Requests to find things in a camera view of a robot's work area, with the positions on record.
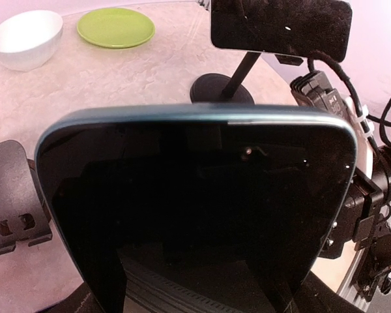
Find green plate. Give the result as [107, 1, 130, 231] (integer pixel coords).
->
[76, 8, 156, 49]

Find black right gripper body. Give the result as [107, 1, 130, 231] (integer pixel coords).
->
[319, 172, 383, 260]

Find white ceramic bowl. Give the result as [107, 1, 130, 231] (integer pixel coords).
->
[0, 10, 63, 72]

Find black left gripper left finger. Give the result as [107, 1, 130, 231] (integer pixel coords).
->
[44, 283, 100, 313]

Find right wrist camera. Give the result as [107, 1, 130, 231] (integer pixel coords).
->
[289, 70, 375, 131]

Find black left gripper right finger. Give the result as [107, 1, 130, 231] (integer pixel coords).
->
[293, 271, 361, 313]

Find short black pole phone stand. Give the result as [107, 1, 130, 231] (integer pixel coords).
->
[188, 52, 304, 106]

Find dark round base phone stand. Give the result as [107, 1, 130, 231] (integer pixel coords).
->
[0, 140, 53, 255]

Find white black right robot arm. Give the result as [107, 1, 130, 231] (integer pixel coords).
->
[321, 98, 391, 301]

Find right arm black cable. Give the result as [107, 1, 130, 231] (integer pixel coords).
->
[306, 50, 391, 151]

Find black phone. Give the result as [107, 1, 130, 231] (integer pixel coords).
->
[35, 104, 357, 312]
[210, 0, 353, 63]

